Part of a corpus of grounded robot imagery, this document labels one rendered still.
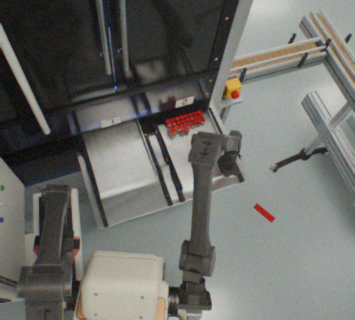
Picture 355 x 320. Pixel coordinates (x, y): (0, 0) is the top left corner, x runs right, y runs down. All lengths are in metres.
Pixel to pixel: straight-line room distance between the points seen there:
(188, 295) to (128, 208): 0.56
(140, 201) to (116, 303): 0.64
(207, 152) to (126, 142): 0.78
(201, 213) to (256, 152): 1.76
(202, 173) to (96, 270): 0.39
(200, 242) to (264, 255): 1.47
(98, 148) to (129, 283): 0.83
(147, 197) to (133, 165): 0.16
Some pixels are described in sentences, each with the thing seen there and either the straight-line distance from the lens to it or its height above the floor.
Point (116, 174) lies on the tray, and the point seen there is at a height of 0.88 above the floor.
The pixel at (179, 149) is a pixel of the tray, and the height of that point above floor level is 0.88.
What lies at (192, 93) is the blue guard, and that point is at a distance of 1.67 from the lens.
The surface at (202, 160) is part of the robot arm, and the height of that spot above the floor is 1.52.
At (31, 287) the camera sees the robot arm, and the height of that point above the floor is 1.62.
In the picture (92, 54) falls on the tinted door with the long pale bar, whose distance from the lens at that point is 1.29.
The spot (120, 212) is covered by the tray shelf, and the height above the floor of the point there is 0.88.
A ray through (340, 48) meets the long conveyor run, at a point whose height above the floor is 0.93.
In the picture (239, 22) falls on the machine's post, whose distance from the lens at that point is 1.42.
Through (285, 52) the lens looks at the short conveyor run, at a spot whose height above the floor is 0.93.
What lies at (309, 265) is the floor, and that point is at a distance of 2.70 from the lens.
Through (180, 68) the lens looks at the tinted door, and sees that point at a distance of 1.51.
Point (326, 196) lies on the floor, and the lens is 2.88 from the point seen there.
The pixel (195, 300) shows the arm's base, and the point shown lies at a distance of 1.24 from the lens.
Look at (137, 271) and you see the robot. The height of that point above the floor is 1.36.
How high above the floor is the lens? 2.45
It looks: 63 degrees down
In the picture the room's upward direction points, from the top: 11 degrees clockwise
